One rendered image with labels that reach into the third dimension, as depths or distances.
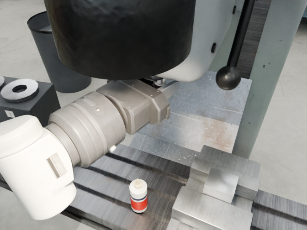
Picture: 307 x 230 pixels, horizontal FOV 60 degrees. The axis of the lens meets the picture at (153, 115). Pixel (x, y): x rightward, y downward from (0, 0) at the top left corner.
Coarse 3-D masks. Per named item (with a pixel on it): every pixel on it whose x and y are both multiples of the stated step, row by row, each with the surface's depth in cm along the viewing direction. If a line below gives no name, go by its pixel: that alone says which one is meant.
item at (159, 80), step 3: (141, 78) 44; (144, 78) 43; (147, 78) 43; (150, 78) 43; (153, 78) 43; (156, 78) 43; (159, 78) 43; (162, 78) 43; (165, 78) 44; (144, 81) 43; (147, 81) 43; (150, 81) 43; (153, 81) 43; (156, 81) 43; (159, 81) 43; (162, 81) 43; (153, 84) 43
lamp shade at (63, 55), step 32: (64, 0) 10; (96, 0) 10; (128, 0) 10; (160, 0) 10; (192, 0) 12; (64, 32) 11; (96, 32) 10; (128, 32) 10; (160, 32) 11; (192, 32) 13; (64, 64) 13; (96, 64) 12; (128, 64) 11; (160, 64) 12
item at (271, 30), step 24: (264, 0) 64; (288, 0) 63; (264, 24) 68; (288, 24) 66; (264, 48) 72; (288, 48) 70; (240, 72) 78; (264, 72) 76; (264, 96) 81; (240, 144) 96
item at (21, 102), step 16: (0, 80) 71; (16, 80) 71; (32, 80) 71; (0, 96) 68; (16, 96) 66; (32, 96) 67; (48, 96) 71; (0, 112) 67; (16, 112) 65; (32, 112) 65; (48, 112) 72
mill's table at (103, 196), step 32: (128, 160) 77; (160, 160) 76; (96, 192) 69; (128, 192) 68; (160, 192) 69; (96, 224) 66; (128, 224) 62; (160, 224) 62; (256, 224) 62; (288, 224) 62
